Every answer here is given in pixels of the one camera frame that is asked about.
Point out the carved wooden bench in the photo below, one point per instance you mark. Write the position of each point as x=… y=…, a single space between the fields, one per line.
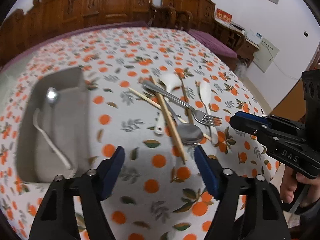
x=50 y=18

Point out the wooden armchair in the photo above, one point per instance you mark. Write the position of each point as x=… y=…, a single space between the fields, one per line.
x=231 y=38

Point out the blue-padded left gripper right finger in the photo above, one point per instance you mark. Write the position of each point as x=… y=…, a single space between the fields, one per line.
x=249 y=208

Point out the red sign card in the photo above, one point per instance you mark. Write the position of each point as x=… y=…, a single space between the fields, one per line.
x=223 y=16

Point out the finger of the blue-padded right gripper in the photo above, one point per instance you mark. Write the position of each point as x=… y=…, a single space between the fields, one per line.
x=252 y=117
x=261 y=131

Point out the orange-print tablecloth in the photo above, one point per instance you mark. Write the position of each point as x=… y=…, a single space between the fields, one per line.
x=156 y=196

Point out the grey metal utensil tray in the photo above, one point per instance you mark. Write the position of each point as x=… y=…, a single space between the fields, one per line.
x=66 y=124

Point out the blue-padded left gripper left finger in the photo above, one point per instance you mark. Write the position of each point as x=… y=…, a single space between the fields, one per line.
x=55 y=218

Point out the steel fork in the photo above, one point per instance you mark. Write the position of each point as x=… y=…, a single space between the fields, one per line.
x=199 y=116

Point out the person's right hand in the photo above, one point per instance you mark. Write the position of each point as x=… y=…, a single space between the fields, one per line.
x=289 y=185

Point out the thin light bamboo chopstick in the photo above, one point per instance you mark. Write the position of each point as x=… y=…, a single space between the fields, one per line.
x=159 y=107

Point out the purple seat cushion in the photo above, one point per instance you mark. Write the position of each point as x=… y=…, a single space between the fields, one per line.
x=213 y=44

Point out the white plastic spoon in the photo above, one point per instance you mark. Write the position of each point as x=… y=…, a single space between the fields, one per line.
x=205 y=96

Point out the wall electrical panel box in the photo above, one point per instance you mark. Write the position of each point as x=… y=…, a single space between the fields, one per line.
x=265 y=55

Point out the large steel spoon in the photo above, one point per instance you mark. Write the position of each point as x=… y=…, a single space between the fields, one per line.
x=190 y=134

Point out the white ceramic spoon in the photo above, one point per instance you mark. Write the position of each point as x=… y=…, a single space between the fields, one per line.
x=170 y=81

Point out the small steel spoon in tray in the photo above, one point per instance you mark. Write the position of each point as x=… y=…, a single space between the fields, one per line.
x=52 y=96

